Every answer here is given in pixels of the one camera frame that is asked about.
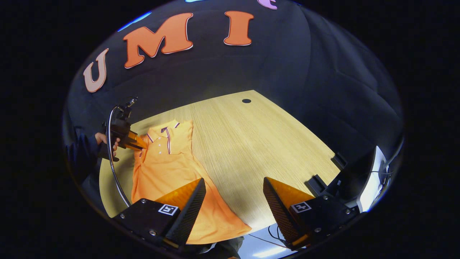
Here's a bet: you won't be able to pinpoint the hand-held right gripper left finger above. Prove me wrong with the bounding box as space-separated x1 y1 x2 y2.
111 178 207 249

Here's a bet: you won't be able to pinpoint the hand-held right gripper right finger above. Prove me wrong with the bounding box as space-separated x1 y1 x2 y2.
263 177 360 251

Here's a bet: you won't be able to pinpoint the orange T-shirt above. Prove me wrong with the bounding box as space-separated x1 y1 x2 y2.
131 119 252 245

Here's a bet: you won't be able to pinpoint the black floor cables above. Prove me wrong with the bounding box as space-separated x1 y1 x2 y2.
248 224 289 249

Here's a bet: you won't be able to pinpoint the black desk bracket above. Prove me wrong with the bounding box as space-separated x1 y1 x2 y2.
305 174 328 197
331 153 348 170

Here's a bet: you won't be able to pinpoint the person's dark clothing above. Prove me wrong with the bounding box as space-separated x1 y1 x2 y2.
187 236 245 259

